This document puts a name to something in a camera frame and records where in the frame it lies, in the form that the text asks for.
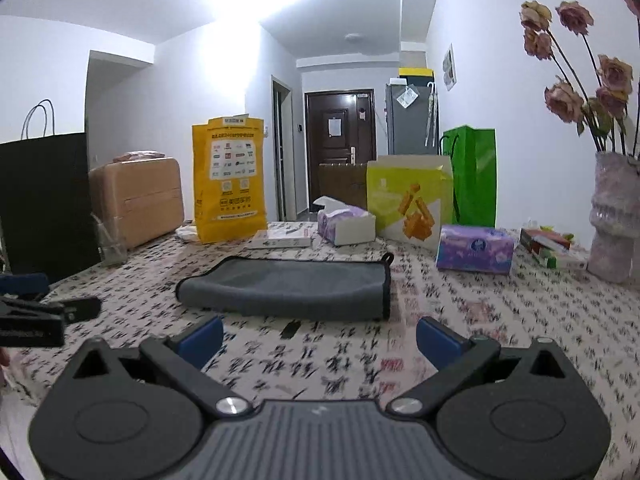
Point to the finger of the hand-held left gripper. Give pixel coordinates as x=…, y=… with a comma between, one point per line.
x=22, y=286
x=82, y=308

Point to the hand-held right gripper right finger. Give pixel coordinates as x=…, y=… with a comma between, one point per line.
x=437, y=342

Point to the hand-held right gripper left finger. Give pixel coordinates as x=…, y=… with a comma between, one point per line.
x=202, y=342

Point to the grey towel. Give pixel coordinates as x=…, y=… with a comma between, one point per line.
x=285, y=285

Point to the calligraphy print tablecloth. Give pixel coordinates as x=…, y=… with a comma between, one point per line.
x=500, y=320

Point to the clear glass cup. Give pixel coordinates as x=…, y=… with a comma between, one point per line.
x=112, y=247

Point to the black paper bag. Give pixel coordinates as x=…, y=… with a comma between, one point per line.
x=45, y=200

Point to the purple tissue pack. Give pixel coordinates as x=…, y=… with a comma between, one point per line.
x=475, y=250

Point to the white plastic bag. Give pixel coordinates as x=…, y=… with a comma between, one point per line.
x=186, y=232

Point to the tan suitcase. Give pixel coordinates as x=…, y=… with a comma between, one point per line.
x=140, y=200

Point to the flat white box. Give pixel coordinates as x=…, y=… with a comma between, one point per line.
x=280, y=239

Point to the red and green small box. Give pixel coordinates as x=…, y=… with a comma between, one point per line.
x=550, y=250

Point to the open purple tissue box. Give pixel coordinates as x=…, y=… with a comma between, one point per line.
x=345, y=222

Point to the yellow-green gift bag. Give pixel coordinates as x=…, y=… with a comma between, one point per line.
x=400, y=195

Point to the pink cloth bundle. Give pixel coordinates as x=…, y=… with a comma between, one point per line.
x=137, y=156

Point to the yellow printed bag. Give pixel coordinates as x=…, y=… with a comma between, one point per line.
x=230, y=180

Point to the green paper bag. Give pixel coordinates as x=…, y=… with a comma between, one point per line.
x=475, y=180

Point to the pale glass vase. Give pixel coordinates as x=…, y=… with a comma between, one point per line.
x=612, y=220

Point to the dark brown entrance door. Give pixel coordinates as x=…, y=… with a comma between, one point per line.
x=342, y=147

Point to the grey refrigerator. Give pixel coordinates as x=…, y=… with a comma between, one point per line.
x=407, y=125

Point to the yellow and black box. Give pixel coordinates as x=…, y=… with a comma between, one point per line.
x=415, y=72

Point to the dried pink roses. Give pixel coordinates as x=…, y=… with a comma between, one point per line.
x=612, y=72

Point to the grey side door frame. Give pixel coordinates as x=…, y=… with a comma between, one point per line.
x=281, y=150

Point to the wall poster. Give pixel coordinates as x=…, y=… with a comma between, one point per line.
x=449, y=67

